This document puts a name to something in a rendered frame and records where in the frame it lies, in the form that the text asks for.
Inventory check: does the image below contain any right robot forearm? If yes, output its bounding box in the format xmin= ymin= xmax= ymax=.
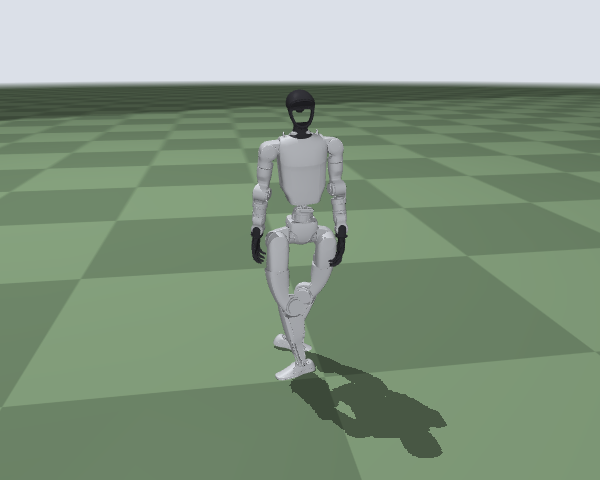
xmin=251 ymin=187 xmax=268 ymax=235

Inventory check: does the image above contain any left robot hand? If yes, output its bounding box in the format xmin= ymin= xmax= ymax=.
xmin=329 ymin=225 xmax=347 ymax=267

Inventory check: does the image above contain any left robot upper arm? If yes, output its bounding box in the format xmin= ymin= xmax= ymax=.
xmin=324 ymin=136 xmax=346 ymax=196

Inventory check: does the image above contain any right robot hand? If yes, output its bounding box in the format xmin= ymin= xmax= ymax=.
xmin=251 ymin=227 xmax=266 ymax=264

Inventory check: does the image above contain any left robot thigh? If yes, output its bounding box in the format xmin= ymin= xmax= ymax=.
xmin=294 ymin=225 xmax=337 ymax=303

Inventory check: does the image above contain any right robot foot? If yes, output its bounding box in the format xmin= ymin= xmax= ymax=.
xmin=275 ymin=359 xmax=315 ymax=380

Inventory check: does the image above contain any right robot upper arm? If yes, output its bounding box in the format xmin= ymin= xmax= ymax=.
xmin=253 ymin=139 xmax=280 ymax=202

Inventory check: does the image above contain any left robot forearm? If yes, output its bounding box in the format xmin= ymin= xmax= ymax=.
xmin=331 ymin=182 xmax=348 ymax=234

